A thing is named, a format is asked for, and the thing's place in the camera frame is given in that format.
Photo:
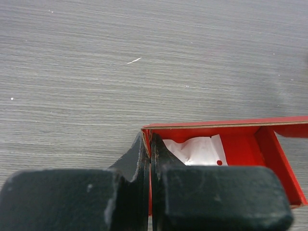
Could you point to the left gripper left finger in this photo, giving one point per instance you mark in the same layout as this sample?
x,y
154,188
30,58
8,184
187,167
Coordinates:
x,y
112,199

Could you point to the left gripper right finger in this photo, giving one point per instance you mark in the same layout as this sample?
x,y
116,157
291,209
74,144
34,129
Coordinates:
x,y
200,198

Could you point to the red paper box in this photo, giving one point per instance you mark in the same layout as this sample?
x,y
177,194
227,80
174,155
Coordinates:
x,y
250,142

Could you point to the white paper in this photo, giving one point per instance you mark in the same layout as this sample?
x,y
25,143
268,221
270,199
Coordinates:
x,y
199,151

